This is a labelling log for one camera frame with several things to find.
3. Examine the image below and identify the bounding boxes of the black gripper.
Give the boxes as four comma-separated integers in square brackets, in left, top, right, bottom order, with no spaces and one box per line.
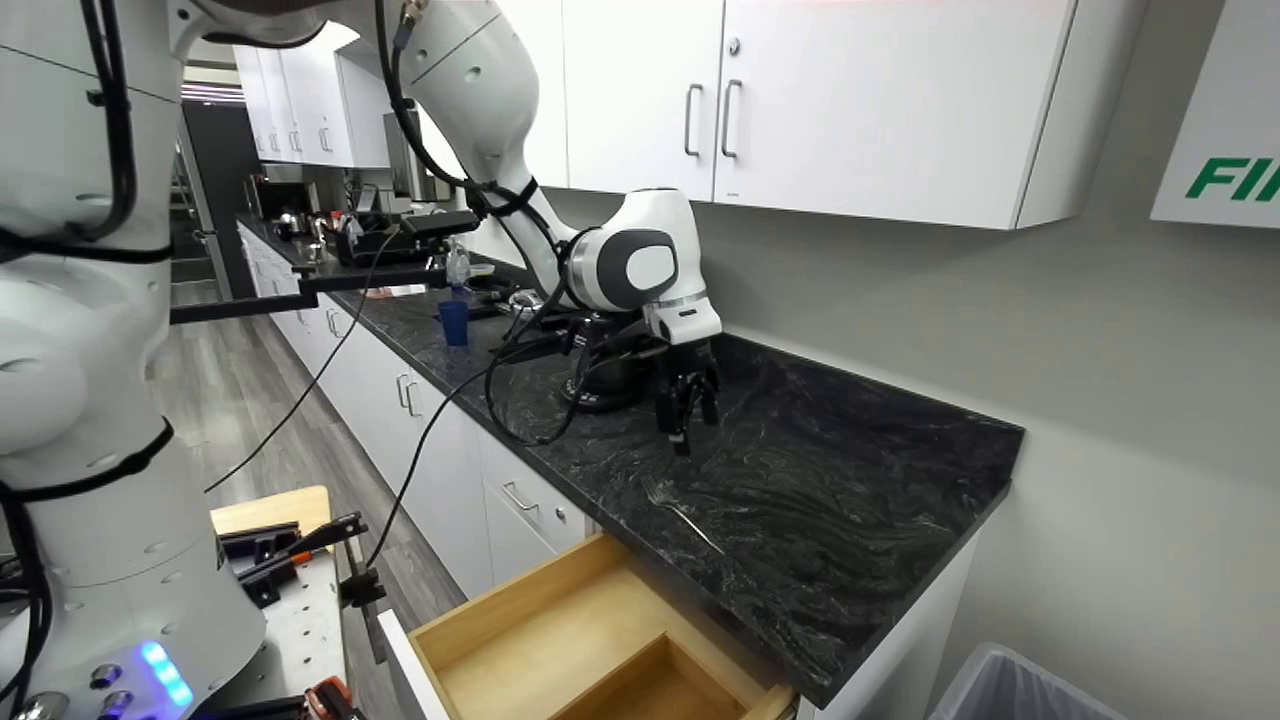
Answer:
[649,334,724,455]

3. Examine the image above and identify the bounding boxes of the wooden drawer with white front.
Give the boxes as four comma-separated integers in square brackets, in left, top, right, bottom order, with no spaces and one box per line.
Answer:
[374,534,804,720]

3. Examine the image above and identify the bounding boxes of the black kettle base with buttons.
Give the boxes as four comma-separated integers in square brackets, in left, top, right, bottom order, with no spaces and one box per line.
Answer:
[565,369,663,415]

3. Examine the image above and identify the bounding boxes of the blue bottle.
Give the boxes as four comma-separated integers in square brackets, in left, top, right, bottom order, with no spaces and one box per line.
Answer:
[435,286,476,351]

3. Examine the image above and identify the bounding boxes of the black clamp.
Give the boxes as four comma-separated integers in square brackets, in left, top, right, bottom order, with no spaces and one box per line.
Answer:
[216,514,373,593]

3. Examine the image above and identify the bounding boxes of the trash bin with white liner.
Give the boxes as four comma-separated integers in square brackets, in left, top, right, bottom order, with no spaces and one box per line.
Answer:
[924,641,1135,720]

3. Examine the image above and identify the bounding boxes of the wooden block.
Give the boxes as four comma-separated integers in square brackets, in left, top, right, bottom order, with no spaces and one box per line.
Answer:
[206,484,337,540]

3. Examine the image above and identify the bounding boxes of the white perforated tool table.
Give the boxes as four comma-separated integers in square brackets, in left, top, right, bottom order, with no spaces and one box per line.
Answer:
[206,534,390,720]

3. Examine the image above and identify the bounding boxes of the white sign with green letters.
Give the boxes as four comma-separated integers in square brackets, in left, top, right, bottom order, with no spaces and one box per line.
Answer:
[1146,0,1280,231]

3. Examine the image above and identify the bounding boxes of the long metal cabinet handle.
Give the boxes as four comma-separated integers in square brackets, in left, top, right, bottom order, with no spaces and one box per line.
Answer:
[498,476,550,527]

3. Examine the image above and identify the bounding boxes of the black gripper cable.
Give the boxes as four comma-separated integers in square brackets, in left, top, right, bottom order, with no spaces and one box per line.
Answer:
[373,0,671,453]

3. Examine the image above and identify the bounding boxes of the metal upper cabinet handle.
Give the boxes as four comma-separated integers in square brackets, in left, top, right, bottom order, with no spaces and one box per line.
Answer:
[715,76,746,166]
[681,80,708,166]

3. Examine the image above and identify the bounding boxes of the white upper wall cabinets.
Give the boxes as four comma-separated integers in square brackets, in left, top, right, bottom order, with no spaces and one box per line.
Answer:
[491,0,1151,235]

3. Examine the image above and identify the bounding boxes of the thin black stand cable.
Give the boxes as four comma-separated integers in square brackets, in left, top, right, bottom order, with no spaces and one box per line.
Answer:
[198,222,406,501]

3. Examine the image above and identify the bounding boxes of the black camera stand bar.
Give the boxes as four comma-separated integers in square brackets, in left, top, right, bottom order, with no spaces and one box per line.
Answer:
[168,258,452,328]

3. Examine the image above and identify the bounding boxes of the distant white wall cabinets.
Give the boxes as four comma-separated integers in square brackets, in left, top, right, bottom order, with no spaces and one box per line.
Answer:
[226,36,399,176]

